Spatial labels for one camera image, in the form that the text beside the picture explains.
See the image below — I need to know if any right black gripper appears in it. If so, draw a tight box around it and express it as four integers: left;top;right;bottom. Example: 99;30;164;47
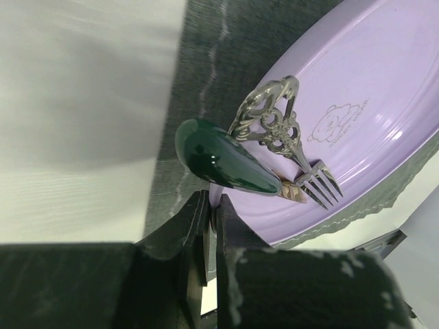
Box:
353;230;407;259

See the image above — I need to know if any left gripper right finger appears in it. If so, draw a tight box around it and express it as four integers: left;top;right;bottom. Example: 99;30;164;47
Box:
215;195;412;328

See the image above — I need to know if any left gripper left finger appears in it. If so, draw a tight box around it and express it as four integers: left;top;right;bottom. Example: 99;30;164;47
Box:
1;191;210;328

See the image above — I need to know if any purple plastic plate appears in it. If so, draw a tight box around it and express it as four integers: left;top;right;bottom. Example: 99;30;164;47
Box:
210;1;438;245

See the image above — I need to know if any yellow green knife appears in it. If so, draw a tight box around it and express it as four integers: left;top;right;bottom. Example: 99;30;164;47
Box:
175;119;307;204

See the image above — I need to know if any grey cloth placemat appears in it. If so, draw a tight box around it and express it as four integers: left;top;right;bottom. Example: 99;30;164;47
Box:
145;1;438;234

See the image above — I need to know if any ornate silver fork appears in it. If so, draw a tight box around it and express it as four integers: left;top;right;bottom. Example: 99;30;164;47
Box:
228;75;343;209

